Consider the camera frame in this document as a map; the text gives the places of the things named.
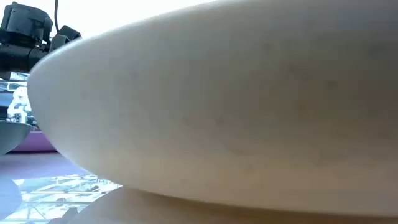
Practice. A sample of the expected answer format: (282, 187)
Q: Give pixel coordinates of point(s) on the beige round plate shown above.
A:
(217, 109)

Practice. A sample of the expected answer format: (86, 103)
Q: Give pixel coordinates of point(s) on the purple round plate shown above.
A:
(35, 143)

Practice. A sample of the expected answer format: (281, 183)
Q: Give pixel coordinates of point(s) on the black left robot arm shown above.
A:
(21, 37)

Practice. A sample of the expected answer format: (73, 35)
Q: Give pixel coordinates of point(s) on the white humanoid robot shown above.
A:
(19, 104)

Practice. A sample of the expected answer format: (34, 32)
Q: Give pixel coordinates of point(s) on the dark grey round plate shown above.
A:
(11, 135)

